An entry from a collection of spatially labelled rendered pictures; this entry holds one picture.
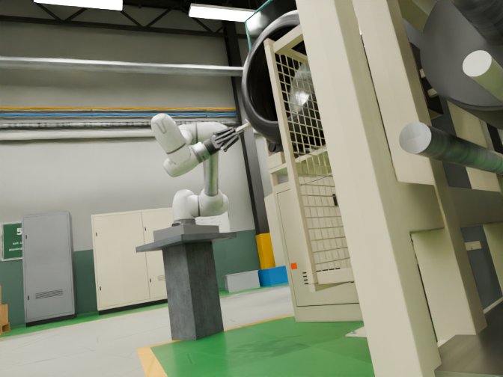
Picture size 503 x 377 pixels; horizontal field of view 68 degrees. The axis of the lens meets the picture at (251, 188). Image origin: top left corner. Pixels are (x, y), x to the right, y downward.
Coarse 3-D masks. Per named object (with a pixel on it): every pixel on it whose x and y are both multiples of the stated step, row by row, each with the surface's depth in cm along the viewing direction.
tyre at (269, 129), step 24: (288, 24) 163; (264, 48) 187; (264, 72) 196; (288, 72) 200; (264, 96) 199; (288, 96) 202; (312, 96) 152; (264, 120) 171; (312, 120) 155; (312, 144) 174
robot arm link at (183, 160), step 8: (184, 144) 171; (176, 152) 169; (184, 152) 171; (192, 152) 173; (168, 160) 172; (176, 160) 170; (184, 160) 171; (192, 160) 173; (168, 168) 171; (176, 168) 171; (184, 168) 173; (192, 168) 176; (176, 176) 175
